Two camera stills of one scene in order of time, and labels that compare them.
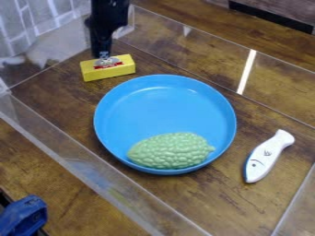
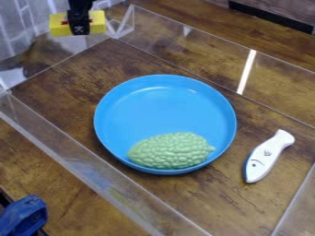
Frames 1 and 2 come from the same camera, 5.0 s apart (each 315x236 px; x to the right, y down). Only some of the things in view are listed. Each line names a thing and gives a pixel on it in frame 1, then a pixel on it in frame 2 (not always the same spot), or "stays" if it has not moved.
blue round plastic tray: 162,104 stays
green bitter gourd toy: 170,150 stays
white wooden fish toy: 264,157 stays
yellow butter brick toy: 109,67 to 60,23
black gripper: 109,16 to 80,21
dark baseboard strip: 289,22 stays
